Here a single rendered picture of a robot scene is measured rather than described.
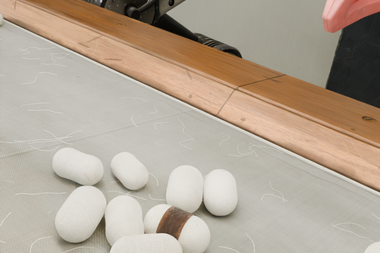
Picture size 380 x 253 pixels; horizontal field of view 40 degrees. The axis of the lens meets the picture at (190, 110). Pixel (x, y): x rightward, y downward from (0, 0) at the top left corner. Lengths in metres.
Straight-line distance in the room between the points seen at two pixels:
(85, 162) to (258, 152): 0.15
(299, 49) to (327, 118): 2.10
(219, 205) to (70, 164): 0.09
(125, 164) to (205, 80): 0.18
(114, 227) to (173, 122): 0.18
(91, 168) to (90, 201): 0.04
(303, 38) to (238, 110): 2.08
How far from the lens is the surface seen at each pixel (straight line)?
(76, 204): 0.27
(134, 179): 0.32
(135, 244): 0.25
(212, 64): 0.52
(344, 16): 0.35
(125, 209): 0.27
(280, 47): 2.59
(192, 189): 0.30
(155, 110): 0.45
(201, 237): 0.27
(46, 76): 0.51
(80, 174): 0.32
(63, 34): 0.62
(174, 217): 0.27
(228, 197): 0.31
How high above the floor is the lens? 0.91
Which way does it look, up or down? 21 degrees down
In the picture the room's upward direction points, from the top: 9 degrees clockwise
